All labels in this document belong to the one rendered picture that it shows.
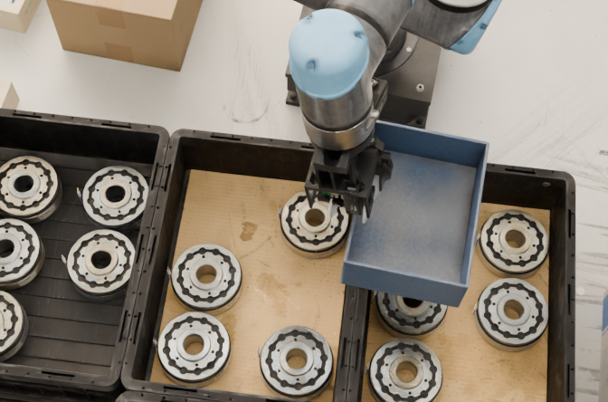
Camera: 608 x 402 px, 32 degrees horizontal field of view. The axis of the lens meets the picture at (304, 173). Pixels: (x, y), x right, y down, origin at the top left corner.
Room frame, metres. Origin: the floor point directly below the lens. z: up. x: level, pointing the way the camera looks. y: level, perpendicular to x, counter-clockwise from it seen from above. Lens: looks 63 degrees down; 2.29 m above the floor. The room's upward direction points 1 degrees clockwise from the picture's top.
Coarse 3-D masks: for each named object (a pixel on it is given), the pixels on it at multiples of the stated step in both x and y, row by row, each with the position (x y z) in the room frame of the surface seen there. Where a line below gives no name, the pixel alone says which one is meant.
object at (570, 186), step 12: (492, 168) 0.72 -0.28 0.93; (504, 168) 0.72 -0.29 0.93; (516, 168) 0.72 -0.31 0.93; (528, 168) 0.72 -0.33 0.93; (540, 168) 0.72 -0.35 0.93; (564, 180) 0.70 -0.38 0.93; (360, 288) 0.52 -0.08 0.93; (564, 288) 0.53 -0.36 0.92; (360, 300) 0.51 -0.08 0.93; (564, 300) 0.52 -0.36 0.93; (360, 312) 0.49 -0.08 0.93; (564, 312) 0.50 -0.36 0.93; (360, 324) 0.47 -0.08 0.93; (564, 324) 0.48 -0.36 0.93; (360, 336) 0.46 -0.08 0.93; (564, 336) 0.46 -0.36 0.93; (360, 348) 0.44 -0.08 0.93; (564, 348) 0.45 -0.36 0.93; (360, 360) 0.42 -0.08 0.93; (564, 360) 0.43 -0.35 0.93; (348, 372) 0.41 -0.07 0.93; (564, 372) 0.41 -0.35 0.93; (348, 384) 0.39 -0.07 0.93; (564, 384) 0.40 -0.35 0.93; (348, 396) 0.37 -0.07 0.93; (564, 396) 0.38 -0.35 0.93
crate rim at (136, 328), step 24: (168, 144) 0.74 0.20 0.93; (240, 144) 0.75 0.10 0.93; (264, 144) 0.75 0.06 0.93; (288, 144) 0.75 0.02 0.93; (168, 168) 0.71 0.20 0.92; (168, 192) 0.67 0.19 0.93; (144, 264) 0.55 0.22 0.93; (144, 288) 0.52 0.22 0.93; (144, 312) 0.48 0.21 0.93; (144, 384) 0.38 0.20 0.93; (168, 384) 0.38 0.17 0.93; (336, 384) 0.39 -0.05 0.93
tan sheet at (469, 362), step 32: (480, 224) 0.67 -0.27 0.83; (544, 224) 0.67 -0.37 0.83; (480, 288) 0.57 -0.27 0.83; (544, 288) 0.57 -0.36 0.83; (448, 320) 0.52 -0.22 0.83; (448, 352) 0.47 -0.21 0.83; (480, 352) 0.47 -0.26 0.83; (512, 352) 0.47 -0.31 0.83; (544, 352) 0.47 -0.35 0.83; (448, 384) 0.42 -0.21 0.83; (480, 384) 0.42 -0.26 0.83; (512, 384) 0.42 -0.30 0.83; (544, 384) 0.42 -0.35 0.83
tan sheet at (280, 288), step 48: (192, 192) 0.71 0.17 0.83; (240, 192) 0.72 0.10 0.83; (288, 192) 0.72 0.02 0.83; (192, 240) 0.63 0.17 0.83; (240, 240) 0.64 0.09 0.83; (288, 288) 0.56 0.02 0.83; (336, 288) 0.56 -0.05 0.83; (240, 336) 0.48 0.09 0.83; (336, 336) 0.49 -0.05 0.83; (240, 384) 0.41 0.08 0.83
